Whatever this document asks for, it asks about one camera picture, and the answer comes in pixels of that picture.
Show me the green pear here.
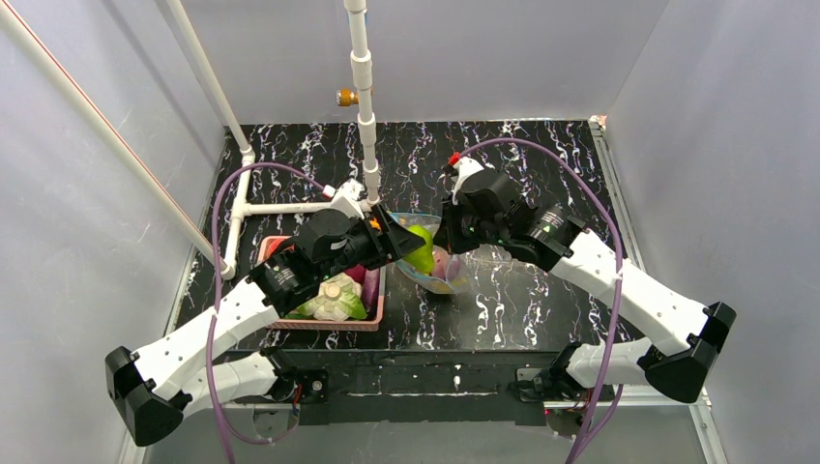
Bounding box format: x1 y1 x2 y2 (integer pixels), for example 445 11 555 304
402 224 434 276

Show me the long purple eggplant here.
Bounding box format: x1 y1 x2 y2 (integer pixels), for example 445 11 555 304
361 270 380 317

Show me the purple onion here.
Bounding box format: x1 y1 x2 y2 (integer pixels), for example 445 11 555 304
430 247 452 280

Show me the clear zip top bag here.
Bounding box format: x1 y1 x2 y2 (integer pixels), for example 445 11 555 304
392 213 470 295

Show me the white green cabbage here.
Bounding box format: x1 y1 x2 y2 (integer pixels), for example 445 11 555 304
295 274 367 322

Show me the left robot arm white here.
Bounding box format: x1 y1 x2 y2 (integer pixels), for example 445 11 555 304
104 206 425 447

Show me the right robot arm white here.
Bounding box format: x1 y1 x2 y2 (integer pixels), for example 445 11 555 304
433 159 737 403

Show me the pink plastic basket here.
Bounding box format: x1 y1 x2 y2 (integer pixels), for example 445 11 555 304
254 235 388 333

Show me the brass pipe fitting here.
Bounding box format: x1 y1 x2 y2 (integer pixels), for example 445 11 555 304
336 88 359 107

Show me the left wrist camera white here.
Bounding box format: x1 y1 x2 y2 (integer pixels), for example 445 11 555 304
322 179 365 218

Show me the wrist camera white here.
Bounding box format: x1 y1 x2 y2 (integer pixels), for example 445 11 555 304
322 179 365 218
447 152 484 205

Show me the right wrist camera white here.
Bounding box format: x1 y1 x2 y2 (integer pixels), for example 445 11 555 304
447 152 484 205

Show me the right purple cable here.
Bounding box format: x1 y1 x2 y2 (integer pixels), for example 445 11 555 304
457 137 626 464

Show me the purple cable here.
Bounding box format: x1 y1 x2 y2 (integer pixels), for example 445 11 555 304
204 161 335 464
457 137 626 464

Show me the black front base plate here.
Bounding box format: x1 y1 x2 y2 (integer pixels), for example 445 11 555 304
230 348 578 427

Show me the white PVC pipe frame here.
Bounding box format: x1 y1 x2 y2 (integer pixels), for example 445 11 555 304
0 0 384 280

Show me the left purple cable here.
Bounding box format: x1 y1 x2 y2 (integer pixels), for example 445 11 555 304
204 161 335 464

